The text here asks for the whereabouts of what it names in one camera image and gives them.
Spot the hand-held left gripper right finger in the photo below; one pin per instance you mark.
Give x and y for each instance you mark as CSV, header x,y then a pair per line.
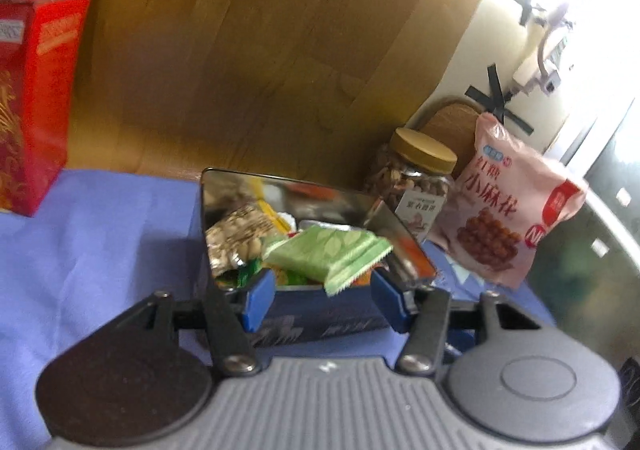
x,y
390,302

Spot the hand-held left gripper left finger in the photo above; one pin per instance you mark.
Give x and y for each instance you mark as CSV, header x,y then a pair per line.
x,y
257,300

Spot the black tin box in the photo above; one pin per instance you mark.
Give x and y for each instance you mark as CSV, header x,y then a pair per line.
x,y
320,320

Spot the clear pistachio packet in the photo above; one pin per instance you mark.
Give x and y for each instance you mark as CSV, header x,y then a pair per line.
x,y
235,235

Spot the light green wafer packet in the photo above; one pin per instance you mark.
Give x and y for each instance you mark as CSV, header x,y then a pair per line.
x,y
325,250

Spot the nut jar with tan lid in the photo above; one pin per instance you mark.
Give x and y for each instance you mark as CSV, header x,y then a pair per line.
x,y
415,180

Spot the pink snack bag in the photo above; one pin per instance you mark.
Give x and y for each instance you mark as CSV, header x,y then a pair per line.
x,y
500,210

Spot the blue printed cloth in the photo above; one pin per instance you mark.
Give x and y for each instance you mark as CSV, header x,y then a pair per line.
x,y
100,250

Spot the round wooden cutting board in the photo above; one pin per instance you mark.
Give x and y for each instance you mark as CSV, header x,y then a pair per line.
x,y
450,122

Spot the dark glossy furniture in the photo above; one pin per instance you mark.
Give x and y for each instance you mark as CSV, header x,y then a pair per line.
x,y
600,230

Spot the black tape cross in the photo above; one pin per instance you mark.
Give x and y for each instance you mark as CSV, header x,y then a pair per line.
x,y
500,104

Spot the wooden headboard panel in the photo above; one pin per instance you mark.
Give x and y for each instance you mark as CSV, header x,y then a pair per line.
x,y
250,54

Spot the red gift box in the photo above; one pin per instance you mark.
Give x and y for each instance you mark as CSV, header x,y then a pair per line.
x,y
40,104

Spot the white wall device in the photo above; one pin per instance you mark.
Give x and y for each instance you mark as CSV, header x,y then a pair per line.
x,y
542,59

